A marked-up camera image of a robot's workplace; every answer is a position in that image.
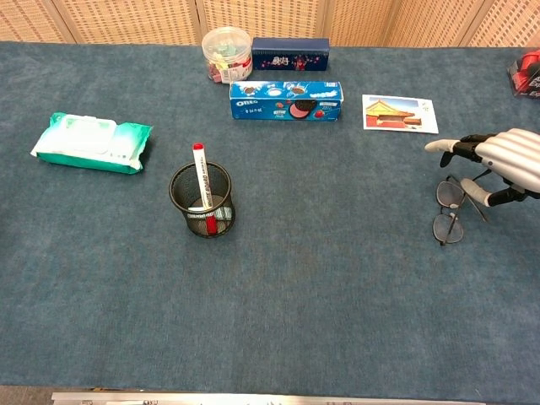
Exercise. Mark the blue Oreo cookie box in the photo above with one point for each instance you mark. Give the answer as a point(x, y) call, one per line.
point(261, 107)

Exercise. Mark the red black plastic package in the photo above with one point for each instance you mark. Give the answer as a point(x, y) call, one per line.
point(527, 71)

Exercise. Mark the black mesh pen holder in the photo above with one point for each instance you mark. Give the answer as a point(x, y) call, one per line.
point(181, 202)

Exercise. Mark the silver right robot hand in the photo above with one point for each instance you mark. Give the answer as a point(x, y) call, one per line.
point(510, 152)

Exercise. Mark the blue felt table cloth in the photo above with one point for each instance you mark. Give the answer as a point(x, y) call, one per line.
point(295, 295)

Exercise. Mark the clear plastic jar white lid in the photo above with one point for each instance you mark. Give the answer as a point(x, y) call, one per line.
point(228, 50)

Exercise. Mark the palace picture postcard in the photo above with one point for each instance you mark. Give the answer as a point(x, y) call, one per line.
point(396, 114)

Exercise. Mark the wooden rattan folding screen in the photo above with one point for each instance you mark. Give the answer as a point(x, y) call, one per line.
point(126, 21)

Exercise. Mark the red cap whiteboard marker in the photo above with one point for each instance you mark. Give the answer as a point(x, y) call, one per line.
point(201, 177)

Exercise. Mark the dark blue rectangular box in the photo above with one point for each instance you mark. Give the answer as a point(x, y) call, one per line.
point(291, 59)

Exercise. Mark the green white wet wipes pack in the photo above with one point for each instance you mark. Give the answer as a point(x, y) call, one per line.
point(88, 143)

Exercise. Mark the thin-framed eyeglasses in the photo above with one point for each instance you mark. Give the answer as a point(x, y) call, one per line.
point(448, 230)

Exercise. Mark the aluminium rail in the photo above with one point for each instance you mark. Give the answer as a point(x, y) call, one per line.
point(253, 398)

